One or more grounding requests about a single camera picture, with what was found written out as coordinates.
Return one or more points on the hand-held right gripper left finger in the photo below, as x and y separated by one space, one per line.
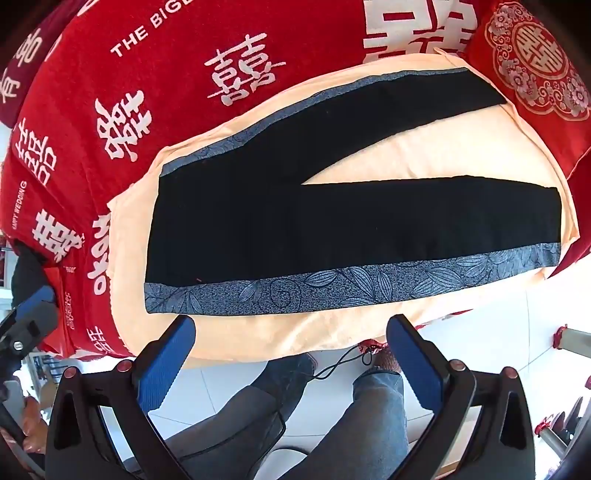
166 362

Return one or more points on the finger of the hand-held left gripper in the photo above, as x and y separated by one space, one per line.
39 300

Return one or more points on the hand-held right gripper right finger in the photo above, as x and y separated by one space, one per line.
415 364

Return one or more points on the black pants with floral stripe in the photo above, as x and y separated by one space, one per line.
277 230

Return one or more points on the person's left hand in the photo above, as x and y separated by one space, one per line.
32 427

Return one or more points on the person's right leg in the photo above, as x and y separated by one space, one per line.
364 415

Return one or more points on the person's leg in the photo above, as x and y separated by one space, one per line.
364 415
240 415

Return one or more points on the person's legs in jeans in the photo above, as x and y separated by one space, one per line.
334 367

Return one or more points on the person's left leg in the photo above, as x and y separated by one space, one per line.
240 415

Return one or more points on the grey metal bar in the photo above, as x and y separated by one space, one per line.
575 339

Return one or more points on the cream cloth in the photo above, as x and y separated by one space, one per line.
461 143

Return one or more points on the dark red pillow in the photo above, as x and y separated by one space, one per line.
27 60

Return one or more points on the red printed blanket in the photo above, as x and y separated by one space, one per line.
161 92

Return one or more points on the grey metal frame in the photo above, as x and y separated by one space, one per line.
565 427

